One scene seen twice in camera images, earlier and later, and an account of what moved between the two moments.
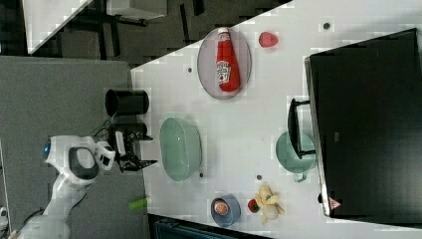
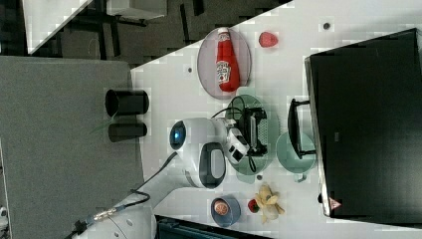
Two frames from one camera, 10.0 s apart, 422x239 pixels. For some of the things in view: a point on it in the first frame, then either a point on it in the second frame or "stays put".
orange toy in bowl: (221, 208) stays put
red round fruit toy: (268, 40) stays put
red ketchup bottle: (228, 76) stays put
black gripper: (129, 160) → (250, 129)
